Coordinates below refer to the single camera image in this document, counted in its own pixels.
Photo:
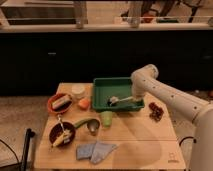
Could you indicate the blue grey cloth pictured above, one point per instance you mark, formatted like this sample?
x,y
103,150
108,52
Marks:
x,y
95,152

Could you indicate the white dish brush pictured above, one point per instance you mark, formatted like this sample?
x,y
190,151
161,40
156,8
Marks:
x,y
114,100

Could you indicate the orange bowl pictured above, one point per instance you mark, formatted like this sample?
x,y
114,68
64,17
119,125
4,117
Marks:
x,y
60,110

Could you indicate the green plastic tray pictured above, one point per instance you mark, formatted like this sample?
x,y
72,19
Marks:
x,y
105,88

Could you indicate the yellow corn cob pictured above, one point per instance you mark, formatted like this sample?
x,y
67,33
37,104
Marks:
x,y
63,138

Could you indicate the light green cup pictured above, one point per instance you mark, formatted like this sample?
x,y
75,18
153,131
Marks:
x,y
106,118

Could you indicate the brown grape bunch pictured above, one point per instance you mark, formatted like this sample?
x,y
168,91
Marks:
x,y
156,112

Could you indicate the orange carrot piece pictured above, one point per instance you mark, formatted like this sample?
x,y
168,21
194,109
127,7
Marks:
x,y
84,104

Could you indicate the black stand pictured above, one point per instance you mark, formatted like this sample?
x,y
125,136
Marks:
x,y
29,135

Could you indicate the dark cabinet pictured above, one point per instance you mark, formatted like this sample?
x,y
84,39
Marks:
x,y
36,63

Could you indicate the green handled metal scoop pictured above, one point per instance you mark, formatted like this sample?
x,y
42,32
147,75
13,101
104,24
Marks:
x,y
91,123

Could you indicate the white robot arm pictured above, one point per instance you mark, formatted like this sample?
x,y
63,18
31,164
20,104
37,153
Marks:
x,y
194,109

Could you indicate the white round container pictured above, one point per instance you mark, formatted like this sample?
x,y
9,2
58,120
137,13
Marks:
x,y
78,91

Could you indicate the dark brown bowl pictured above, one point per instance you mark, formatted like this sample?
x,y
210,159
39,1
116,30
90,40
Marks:
x,y
56,131

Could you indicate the metal spoon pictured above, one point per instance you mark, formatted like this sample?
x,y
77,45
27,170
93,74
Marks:
x,y
61,123

